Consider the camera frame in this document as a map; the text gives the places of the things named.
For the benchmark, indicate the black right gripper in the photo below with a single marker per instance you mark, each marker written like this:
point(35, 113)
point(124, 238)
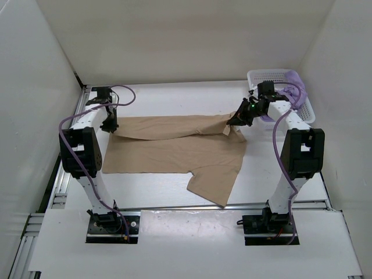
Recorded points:
point(240, 118)

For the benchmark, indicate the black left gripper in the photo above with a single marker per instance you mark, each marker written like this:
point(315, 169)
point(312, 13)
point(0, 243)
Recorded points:
point(113, 126)

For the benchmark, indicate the beige t shirt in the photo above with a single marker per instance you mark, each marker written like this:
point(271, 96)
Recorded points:
point(205, 146)

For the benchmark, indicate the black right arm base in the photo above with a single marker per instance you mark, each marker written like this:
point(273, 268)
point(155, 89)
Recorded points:
point(268, 229)

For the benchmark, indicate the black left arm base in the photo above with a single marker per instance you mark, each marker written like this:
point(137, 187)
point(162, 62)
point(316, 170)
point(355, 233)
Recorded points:
point(113, 231)

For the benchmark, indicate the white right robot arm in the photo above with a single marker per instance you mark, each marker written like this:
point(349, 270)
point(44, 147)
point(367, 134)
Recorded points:
point(299, 150)

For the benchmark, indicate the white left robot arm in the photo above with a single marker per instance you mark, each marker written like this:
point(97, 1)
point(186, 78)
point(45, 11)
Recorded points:
point(82, 158)

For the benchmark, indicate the purple t shirt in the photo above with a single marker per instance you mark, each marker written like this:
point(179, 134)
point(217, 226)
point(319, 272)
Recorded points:
point(288, 83)

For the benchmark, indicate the white plastic basket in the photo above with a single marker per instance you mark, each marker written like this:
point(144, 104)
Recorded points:
point(255, 77)

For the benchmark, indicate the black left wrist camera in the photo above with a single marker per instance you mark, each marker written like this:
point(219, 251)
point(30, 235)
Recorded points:
point(103, 95)

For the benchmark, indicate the aluminium table edge rail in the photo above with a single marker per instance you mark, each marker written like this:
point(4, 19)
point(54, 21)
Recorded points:
point(252, 186)

